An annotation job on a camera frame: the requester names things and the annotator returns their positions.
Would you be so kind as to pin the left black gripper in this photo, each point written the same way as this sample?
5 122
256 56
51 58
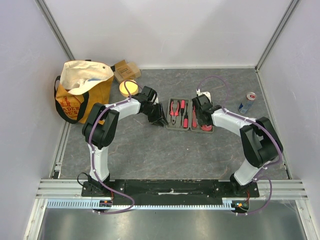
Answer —
160 118

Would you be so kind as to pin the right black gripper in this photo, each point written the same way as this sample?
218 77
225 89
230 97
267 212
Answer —
200 118

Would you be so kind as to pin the red utility knife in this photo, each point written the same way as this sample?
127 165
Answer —
194 118

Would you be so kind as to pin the red tape measure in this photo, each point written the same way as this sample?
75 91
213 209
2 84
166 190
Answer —
206 128

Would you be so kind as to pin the red black pliers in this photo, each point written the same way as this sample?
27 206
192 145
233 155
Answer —
174 112

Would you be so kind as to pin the large red screwdriver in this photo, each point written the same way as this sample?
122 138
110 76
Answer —
186 117

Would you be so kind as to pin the grey plastic tool case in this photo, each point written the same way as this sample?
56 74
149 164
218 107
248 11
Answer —
179 122

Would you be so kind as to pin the small red screwdriver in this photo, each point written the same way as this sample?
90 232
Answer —
182 108

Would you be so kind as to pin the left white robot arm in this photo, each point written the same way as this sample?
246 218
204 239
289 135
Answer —
100 128

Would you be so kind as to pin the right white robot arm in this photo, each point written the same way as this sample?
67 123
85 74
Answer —
260 142

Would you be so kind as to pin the blue silver drink can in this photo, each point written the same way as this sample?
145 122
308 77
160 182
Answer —
247 102

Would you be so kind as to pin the brown cardboard box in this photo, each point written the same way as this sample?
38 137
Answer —
125 71

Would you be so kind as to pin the yellow canvas tote bag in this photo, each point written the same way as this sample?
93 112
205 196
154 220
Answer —
81 84

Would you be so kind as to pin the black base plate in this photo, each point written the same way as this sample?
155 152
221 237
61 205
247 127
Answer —
181 191

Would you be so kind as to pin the slotted cable duct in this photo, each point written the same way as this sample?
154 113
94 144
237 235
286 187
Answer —
97 204

